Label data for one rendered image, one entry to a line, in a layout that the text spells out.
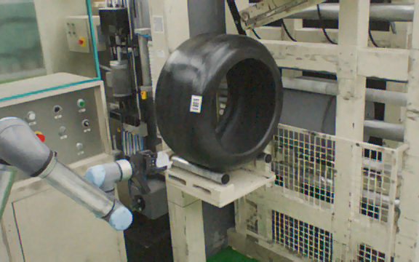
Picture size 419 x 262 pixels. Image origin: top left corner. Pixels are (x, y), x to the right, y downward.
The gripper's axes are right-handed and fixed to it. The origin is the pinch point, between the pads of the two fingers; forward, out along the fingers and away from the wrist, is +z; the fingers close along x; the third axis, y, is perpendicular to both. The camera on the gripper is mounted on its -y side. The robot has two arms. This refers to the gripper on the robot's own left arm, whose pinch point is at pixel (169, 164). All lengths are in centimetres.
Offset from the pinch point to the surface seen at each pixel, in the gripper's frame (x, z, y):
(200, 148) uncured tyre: -9.1, 8.1, 7.3
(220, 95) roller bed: 37, 65, 16
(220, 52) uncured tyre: -9.4, 16.8, 44.3
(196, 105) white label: -10.7, 4.2, 24.8
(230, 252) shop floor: 48, 90, -90
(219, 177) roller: -9.7, 18.6, -6.9
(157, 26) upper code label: 32, 19, 52
